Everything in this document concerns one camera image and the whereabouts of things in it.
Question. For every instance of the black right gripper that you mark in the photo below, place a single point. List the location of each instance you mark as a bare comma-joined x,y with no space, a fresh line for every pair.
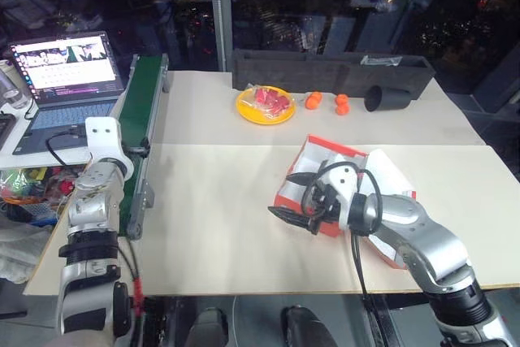
323,205

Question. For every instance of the orange and white shoebox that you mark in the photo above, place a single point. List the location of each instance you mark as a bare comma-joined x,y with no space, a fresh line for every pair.
386,178

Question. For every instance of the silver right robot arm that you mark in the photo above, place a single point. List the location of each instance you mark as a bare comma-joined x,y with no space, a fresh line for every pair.
426,237

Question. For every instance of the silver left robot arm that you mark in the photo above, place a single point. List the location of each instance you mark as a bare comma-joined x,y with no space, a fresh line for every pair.
91,202

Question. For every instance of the green conveyor belt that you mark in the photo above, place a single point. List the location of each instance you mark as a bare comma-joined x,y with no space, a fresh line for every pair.
140,95

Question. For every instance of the white shoe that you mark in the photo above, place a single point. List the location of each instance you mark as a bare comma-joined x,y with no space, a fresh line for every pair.
338,159

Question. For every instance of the open laptop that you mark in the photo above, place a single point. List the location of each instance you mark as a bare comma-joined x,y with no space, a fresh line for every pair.
69,91

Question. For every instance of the yellow plate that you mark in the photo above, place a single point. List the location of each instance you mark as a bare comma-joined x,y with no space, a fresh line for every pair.
248,113

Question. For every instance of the orange toy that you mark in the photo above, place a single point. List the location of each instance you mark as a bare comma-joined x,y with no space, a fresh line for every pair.
313,101
342,104

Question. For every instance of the bag of red sweets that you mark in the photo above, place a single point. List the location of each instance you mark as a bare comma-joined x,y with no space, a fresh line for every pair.
270,100

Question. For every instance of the bin of colourful clutter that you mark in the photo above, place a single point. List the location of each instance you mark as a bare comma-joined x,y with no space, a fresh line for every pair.
32,190

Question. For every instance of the dark grey foam tray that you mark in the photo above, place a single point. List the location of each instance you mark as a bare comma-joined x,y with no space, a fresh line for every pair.
308,72

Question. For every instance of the black keyboard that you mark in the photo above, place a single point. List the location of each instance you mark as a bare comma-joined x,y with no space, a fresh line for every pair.
5,129

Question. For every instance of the black cup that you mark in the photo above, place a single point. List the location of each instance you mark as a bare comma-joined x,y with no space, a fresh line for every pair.
388,99

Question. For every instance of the white cloth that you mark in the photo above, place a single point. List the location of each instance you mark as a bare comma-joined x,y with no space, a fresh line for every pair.
18,247

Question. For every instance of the clear plastic bag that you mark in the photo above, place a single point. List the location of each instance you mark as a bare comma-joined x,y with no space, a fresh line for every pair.
380,61

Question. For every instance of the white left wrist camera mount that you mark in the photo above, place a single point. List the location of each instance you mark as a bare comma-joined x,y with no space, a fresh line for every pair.
103,135

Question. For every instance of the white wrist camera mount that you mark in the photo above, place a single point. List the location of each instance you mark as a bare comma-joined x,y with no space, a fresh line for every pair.
103,135
340,184

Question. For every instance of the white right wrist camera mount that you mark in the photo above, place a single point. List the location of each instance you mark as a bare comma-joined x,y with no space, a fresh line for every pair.
340,184

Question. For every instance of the grey window post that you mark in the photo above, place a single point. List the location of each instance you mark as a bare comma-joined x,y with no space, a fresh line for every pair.
220,9

